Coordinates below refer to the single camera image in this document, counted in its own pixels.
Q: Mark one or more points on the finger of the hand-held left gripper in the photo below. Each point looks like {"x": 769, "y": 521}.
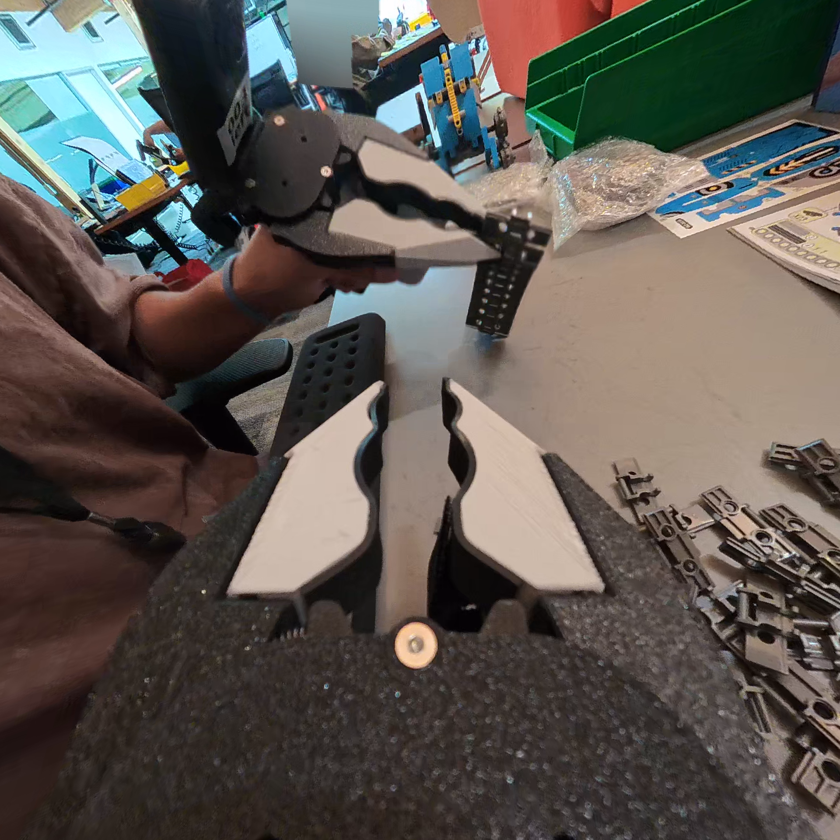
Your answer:
{"x": 394, "y": 229}
{"x": 407, "y": 174}

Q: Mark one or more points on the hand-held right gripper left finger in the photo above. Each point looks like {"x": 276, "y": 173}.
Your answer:
{"x": 308, "y": 518}

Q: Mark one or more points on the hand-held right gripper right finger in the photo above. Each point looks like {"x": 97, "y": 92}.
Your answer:
{"x": 518, "y": 512}

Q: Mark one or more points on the blue toy robot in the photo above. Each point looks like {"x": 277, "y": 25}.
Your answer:
{"x": 456, "y": 98}

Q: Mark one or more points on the pile of grey track links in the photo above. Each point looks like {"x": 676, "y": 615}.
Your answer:
{"x": 768, "y": 577}

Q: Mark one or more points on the person's left forearm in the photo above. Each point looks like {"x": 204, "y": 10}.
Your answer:
{"x": 190, "y": 328}

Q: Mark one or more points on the grey desk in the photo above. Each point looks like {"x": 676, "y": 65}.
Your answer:
{"x": 623, "y": 341}

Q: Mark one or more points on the person's left hand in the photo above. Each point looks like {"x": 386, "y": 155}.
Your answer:
{"x": 289, "y": 275}

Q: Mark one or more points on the black perforated pad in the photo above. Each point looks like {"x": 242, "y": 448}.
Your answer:
{"x": 328, "y": 380}

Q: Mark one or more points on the blue wristband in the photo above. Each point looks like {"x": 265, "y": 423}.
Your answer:
{"x": 239, "y": 295}

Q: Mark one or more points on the red item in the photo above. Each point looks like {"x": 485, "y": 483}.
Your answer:
{"x": 187, "y": 272}

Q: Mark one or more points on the yellow box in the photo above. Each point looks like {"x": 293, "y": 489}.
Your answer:
{"x": 141, "y": 191}

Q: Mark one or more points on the orange chair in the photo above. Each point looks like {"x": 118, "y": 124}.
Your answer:
{"x": 518, "y": 39}

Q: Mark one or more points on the green plastic bin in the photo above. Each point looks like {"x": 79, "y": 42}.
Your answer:
{"x": 656, "y": 98}

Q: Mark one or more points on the blue sticker sheet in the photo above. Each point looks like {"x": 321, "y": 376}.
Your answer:
{"x": 741, "y": 177}

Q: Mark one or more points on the instruction booklet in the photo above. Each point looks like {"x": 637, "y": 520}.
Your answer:
{"x": 800, "y": 243}

